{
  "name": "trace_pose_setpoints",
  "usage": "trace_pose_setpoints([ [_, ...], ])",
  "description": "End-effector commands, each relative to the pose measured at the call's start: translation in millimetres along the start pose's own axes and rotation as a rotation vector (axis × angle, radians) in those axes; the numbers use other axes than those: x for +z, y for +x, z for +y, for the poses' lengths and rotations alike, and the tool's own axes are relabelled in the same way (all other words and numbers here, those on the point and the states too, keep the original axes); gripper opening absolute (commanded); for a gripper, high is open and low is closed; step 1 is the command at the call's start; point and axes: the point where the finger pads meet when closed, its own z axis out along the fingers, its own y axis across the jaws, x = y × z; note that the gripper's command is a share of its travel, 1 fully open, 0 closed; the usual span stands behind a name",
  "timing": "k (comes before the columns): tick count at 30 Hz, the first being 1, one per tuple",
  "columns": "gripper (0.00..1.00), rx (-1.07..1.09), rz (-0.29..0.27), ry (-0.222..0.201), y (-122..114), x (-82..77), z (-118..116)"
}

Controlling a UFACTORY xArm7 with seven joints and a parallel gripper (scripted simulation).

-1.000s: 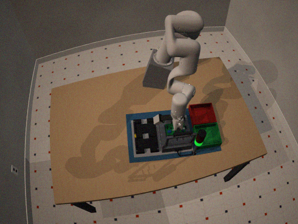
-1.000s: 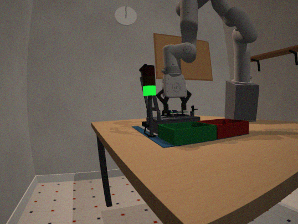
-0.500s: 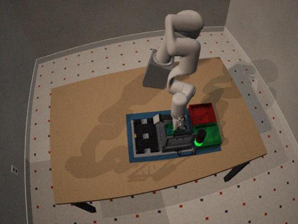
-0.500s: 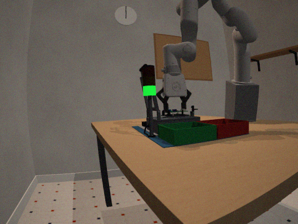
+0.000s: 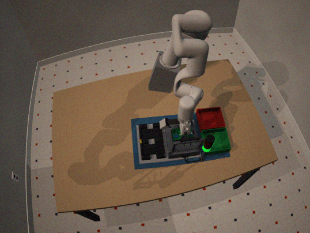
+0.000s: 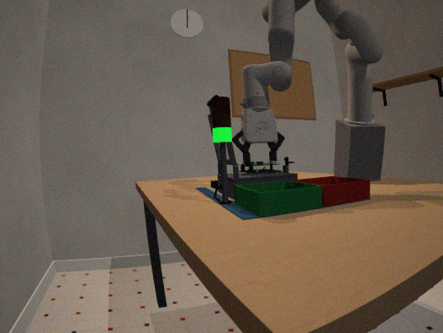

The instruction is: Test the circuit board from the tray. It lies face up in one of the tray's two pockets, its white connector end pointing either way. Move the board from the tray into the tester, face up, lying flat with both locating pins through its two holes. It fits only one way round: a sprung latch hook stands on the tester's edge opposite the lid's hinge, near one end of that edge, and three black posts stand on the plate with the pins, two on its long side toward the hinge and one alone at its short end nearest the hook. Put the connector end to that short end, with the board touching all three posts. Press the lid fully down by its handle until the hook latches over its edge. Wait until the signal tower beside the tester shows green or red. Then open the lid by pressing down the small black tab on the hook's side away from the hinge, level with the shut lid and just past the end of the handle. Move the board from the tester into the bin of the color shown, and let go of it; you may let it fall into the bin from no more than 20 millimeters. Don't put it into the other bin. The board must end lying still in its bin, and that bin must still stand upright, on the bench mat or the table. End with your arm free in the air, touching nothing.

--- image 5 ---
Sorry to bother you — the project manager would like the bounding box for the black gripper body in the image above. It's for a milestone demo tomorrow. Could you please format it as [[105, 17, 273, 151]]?
[[179, 122, 191, 135]]

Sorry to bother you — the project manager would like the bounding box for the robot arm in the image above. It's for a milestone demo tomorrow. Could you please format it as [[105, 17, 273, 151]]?
[[160, 10, 213, 130]]

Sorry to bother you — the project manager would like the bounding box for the green bin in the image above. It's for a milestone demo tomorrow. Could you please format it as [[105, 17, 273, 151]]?
[[201, 127, 231, 156]]

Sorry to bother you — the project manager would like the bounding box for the green circuit board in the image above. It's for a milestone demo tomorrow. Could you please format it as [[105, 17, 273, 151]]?
[[172, 128, 193, 140]]

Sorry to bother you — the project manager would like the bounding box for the red open-top bin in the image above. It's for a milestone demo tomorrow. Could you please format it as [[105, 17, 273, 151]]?
[[196, 107, 225, 133]]

